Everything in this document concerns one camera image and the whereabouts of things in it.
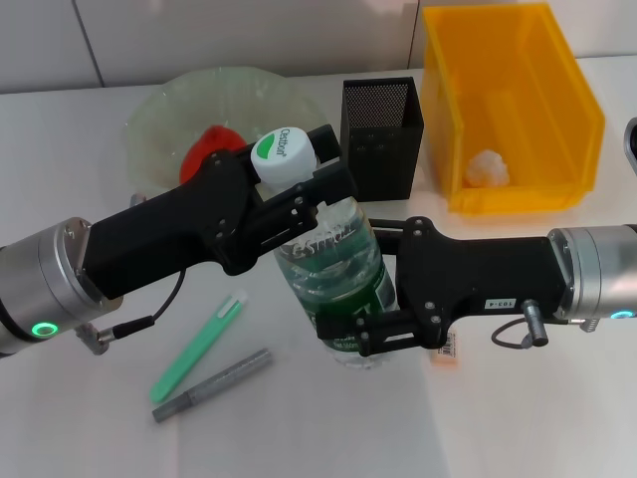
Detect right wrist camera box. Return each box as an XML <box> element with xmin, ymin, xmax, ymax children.
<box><xmin>624</xmin><ymin>118</ymin><xmax>637</xmax><ymax>175</ymax></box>

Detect white paper ball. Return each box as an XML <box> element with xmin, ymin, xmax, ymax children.
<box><xmin>465</xmin><ymin>148</ymin><xmax>512</xmax><ymax>188</ymax></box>

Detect mint green pen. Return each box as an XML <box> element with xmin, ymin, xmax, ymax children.
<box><xmin>147</xmin><ymin>289</ymin><xmax>249</xmax><ymax>403</ymax></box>

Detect grey marker pen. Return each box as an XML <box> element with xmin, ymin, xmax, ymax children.
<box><xmin>151</xmin><ymin>348</ymin><xmax>274</xmax><ymax>424</ymax></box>

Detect black mesh pen holder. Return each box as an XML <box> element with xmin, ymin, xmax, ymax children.
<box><xmin>337</xmin><ymin>77</ymin><xmax>424</xmax><ymax>202</ymax></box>

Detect beige eraser with barcode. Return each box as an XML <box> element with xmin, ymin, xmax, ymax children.
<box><xmin>430</xmin><ymin>331</ymin><xmax>462</xmax><ymax>369</ymax></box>

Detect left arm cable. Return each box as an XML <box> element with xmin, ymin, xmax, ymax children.
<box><xmin>74</xmin><ymin>266</ymin><xmax>188</xmax><ymax>355</ymax></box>

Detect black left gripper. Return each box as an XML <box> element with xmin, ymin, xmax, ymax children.
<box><xmin>82</xmin><ymin>151</ymin><xmax>359</xmax><ymax>301</ymax></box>

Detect orange plastic bin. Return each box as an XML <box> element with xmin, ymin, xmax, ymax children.
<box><xmin>421</xmin><ymin>3</ymin><xmax>607</xmax><ymax>213</ymax></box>

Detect red-orange fruit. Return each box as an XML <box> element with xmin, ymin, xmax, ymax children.
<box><xmin>178</xmin><ymin>124</ymin><xmax>248</xmax><ymax>185</ymax></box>

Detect green glass fruit bowl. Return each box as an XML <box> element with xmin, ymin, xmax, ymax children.
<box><xmin>122</xmin><ymin>67</ymin><xmax>327</xmax><ymax>193</ymax></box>

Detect clear green-label water bottle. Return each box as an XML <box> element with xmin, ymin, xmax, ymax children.
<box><xmin>250</xmin><ymin>126</ymin><xmax>399</xmax><ymax>372</ymax></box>

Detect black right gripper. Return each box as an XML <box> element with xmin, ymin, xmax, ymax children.
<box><xmin>316</xmin><ymin>216</ymin><xmax>573</xmax><ymax>358</ymax></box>

